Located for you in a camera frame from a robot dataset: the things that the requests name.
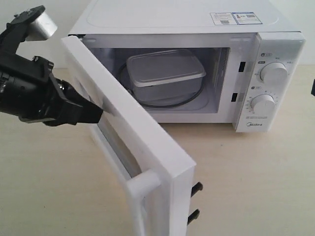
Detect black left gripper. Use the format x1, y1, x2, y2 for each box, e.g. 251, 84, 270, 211
0, 56, 103, 126

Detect white plastic lidded container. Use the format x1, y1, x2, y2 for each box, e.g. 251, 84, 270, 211
126, 49, 206, 102

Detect white microwave door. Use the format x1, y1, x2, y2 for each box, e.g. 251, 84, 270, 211
62, 36, 196, 236

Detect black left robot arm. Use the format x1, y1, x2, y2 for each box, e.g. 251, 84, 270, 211
0, 17, 103, 127

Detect glass microwave turntable plate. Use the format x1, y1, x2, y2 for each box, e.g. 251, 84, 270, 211
116, 63, 206, 109

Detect white microwave oven body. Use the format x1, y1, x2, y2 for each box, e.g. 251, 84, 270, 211
68, 0, 306, 133

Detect white upper power knob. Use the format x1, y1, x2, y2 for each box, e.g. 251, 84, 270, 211
260, 62, 288, 85

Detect white lower timer knob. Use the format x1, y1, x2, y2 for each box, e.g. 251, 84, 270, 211
251, 94, 275, 115

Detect blue-bordered label stickers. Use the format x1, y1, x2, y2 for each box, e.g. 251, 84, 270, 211
210, 12, 262, 26

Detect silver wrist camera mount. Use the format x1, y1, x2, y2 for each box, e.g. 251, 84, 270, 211
11, 5, 58, 41

